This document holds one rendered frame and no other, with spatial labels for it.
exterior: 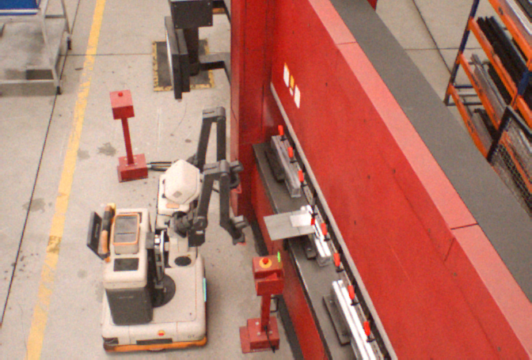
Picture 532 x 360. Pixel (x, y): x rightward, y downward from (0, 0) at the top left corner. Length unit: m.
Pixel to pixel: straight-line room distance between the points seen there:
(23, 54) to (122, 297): 3.21
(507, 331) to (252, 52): 2.46
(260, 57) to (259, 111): 0.44
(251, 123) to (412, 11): 4.02
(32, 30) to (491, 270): 5.52
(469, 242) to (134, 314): 2.48
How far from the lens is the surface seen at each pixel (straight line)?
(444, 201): 2.13
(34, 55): 6.36
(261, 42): 3.81
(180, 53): 3.95
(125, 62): 6.67
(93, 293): 4.68
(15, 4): 5.95
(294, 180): 3.96
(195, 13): 3.79
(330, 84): 2.92
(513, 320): 1.91
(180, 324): 4.12
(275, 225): 3.65
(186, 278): 4.31
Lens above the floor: 3.79
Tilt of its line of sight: 44 degrees down
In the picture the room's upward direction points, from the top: 3 degrees clockwise
